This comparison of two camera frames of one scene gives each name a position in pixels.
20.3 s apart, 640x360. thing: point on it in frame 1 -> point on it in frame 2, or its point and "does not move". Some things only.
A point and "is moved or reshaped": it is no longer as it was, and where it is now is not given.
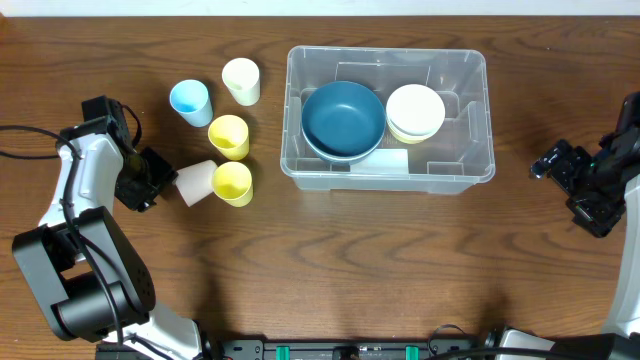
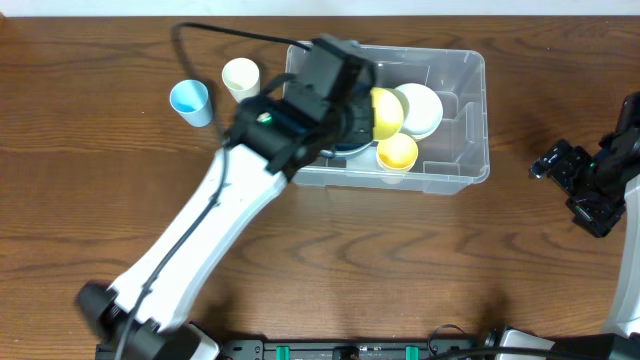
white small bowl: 415,111 does not move
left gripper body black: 157,176 -> 361,118
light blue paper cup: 190,99 does not move
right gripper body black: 564,176 does not move
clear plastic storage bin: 460,155 does not move
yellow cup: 229,135 is moved or reshaped
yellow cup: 232,182 is moved or reshaped
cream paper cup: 241,77 does not move
